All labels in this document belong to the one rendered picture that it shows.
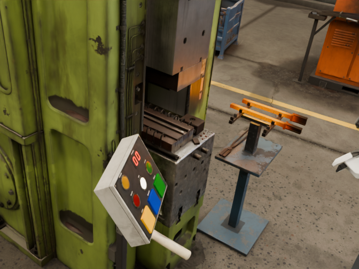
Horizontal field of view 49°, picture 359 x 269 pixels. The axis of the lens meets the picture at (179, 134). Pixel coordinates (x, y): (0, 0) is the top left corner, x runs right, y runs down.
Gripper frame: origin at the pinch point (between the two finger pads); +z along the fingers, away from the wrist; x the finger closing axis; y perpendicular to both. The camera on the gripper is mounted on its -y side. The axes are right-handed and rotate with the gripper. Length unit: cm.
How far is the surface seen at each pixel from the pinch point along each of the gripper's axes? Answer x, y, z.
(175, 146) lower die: 57, -50, 62
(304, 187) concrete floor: 230, -27, 30
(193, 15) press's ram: 20, -84, 19
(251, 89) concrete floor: 339, -173, 42
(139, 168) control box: 12, -32, 63
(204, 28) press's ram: 35, -85, 19
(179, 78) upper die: 32, -68, 39
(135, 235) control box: 7, -9, 71
